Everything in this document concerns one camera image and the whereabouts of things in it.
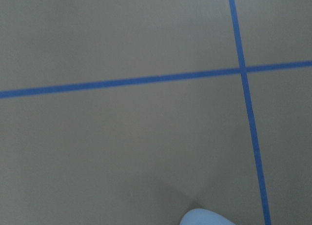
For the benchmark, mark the blue plastic cup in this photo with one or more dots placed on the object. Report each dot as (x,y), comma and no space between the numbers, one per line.
(201,216)

